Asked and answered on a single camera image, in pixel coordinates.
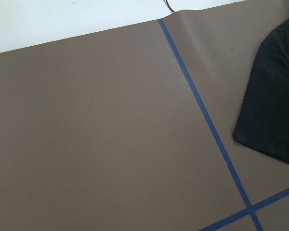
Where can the black printed t-shirt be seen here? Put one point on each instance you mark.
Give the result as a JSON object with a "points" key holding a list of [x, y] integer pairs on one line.
{"points": [[263, 121]]}

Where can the brown table mat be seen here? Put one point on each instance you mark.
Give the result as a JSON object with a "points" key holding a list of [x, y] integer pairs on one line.
{"points": [[131, 129]]}

